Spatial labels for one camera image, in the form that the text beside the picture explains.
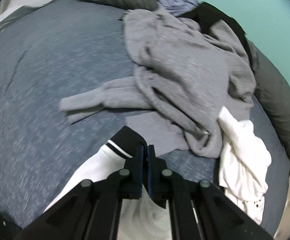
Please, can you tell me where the black garment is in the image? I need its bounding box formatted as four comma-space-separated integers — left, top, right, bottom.
180, 2, 247, 45

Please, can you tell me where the white polo shirt black collar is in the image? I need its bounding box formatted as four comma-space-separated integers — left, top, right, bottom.
45, 126, 172, 239

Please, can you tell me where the white long sleeve garment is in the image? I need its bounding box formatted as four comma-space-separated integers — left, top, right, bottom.
218, 107, 272, 224

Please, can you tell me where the dark grey rolled duvet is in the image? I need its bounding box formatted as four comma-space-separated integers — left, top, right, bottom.
74, 0, 290, 160

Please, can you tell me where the blue-purple crumpled garment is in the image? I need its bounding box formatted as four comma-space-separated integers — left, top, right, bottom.
156, 0, 199, 17

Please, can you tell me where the grey sweatshirt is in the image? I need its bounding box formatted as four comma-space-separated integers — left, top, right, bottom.
59, 8, 256, 158

